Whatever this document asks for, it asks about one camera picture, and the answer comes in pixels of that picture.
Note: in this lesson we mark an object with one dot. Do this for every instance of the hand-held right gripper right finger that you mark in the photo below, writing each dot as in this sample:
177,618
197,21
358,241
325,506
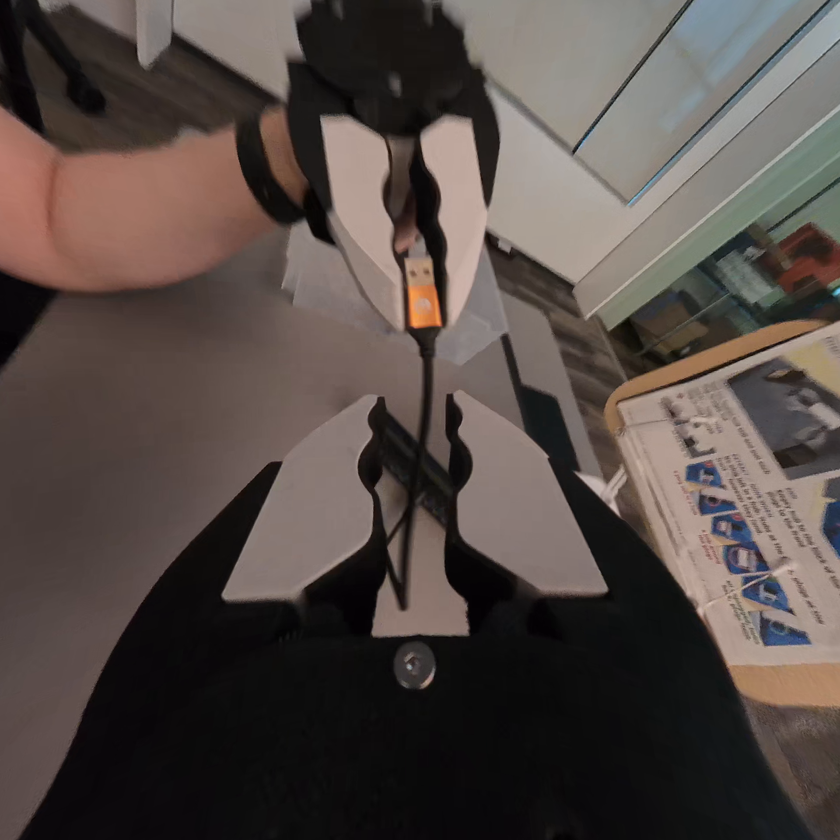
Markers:
525,518

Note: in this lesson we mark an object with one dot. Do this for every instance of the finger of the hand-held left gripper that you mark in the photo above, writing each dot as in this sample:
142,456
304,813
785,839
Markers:
463,197
354,184

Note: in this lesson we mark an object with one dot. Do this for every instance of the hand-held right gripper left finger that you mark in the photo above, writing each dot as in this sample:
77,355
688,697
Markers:
308,518

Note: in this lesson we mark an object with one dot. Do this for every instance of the black usb hub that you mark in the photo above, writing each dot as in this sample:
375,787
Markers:
397,449

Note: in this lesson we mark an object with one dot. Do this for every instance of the person's left forearm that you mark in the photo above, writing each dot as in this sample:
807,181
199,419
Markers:
131,216

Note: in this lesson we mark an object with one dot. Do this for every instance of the person's left hand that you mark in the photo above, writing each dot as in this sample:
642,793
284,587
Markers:
405,226

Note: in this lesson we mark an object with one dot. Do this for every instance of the black wristband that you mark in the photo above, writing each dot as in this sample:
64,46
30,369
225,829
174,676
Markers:
269,184

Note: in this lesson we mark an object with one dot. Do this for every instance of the white board stand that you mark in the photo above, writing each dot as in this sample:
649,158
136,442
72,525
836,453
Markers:
610,489

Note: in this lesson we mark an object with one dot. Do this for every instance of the clear plastic bin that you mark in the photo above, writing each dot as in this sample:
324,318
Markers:
341,295

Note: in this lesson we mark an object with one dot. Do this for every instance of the wooden instruction sheet board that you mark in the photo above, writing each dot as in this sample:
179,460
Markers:
722,525

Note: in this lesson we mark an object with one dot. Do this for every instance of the black easel stand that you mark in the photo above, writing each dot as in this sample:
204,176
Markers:
79,92

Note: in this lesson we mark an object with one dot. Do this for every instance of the storage shelf with boxes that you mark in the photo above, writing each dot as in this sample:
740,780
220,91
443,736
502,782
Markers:
754,289

